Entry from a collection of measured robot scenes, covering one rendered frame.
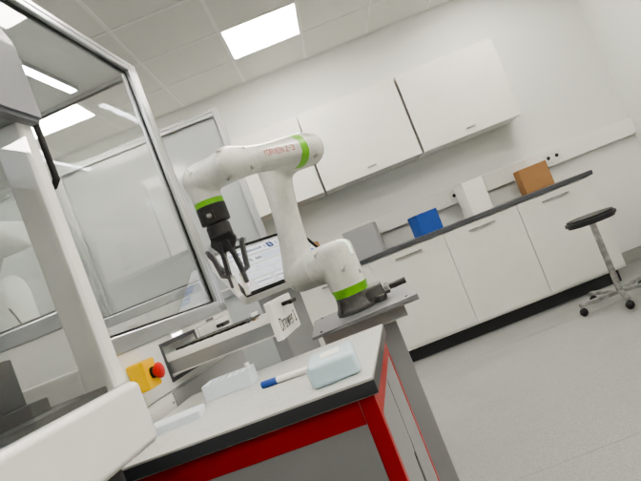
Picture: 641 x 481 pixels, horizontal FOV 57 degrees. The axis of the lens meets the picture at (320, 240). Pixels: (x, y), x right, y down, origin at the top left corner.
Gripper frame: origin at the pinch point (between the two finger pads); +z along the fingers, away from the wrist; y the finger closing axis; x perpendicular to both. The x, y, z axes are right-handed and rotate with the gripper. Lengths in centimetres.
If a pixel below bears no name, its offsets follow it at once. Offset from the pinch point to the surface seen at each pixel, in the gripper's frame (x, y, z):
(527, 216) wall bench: 306, 148, 25
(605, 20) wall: 365, 282, -105
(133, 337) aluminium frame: -31.2, -22.7, 2.8
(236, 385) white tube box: -36.2, 0.3, 22.7
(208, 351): -16.6, -10.7, 14.1
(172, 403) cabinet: -23.1, -22.8, 23.1
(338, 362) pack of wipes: -70, 32, 21
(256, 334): -16.6, 3.8, 14.3
